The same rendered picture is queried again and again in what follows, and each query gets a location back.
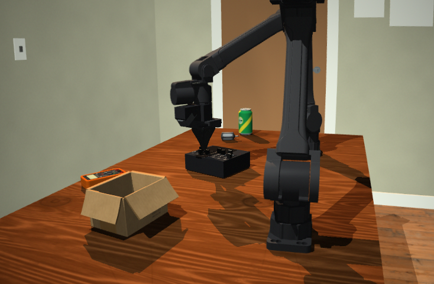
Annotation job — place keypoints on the dark grey fader panel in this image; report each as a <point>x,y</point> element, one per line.
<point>217,161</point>

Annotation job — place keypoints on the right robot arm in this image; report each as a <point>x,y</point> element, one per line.
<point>203,71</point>

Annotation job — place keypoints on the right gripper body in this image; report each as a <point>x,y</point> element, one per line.
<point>214,122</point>

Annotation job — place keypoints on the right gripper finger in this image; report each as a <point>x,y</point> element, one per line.
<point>202,136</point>
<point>197,135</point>

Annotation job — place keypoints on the green drink can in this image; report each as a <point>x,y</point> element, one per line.
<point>245,121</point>

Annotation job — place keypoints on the orange digital multimeter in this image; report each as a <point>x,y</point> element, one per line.
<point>96,178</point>

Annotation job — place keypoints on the open brown cardboard box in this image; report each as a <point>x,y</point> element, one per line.
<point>107,207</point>

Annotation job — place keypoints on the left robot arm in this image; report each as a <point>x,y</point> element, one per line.
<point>291,222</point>

